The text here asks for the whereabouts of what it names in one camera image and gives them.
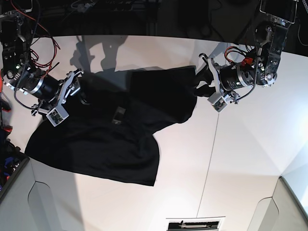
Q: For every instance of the black printed t-shirt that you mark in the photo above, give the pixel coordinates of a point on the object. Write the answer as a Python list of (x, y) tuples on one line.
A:
[(113, 138)]

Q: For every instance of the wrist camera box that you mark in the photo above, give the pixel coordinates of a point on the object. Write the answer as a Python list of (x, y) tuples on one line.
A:
[(218, 101), (57, 115)]

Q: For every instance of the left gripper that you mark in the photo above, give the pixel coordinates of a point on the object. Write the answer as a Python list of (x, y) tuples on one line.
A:
[(225, 79)]

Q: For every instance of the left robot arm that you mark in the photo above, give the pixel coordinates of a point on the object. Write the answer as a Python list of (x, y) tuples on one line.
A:
[(256, 66)]

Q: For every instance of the grey bin with clothes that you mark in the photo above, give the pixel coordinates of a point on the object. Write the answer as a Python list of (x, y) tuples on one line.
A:
[(12, 162)]

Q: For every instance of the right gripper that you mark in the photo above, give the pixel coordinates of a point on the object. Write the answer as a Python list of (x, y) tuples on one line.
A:
[(49, 91)]

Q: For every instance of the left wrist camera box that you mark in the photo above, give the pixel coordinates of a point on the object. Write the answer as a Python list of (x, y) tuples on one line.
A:
[(218, 101)]

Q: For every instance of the orange black tool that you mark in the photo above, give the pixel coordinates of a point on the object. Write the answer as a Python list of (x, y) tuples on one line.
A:
[(4, 107)]

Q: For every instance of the white label card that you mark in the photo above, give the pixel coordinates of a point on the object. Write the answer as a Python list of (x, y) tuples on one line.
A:
[(194, 224)]

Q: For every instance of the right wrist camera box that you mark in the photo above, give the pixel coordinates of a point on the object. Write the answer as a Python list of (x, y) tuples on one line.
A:
[(57, 115)]

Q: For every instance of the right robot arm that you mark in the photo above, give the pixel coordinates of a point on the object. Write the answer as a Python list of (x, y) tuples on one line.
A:
[(17, 32)]

